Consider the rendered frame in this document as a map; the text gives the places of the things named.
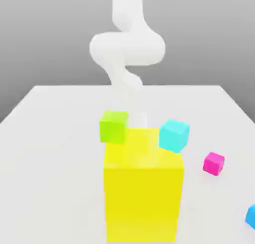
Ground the small lime green cube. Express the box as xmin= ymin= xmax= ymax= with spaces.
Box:
xmin=99 ymin=110 xmax=129 ymax=145

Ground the small cyan cube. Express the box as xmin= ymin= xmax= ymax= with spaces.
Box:
xmin=158 ymin=119 xmax=190 ymax=154

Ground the small magenta cube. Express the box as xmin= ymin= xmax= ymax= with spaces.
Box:
xmin=203 ymin=152 xmax=226 ymax=177

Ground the small blue cube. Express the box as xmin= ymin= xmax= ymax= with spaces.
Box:
xmin=245 ymin=204 xmax=255 ymax=230

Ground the large yellow box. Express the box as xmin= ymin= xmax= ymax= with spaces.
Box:
xmin=103 ymin=128 xmax=185 ymax=243

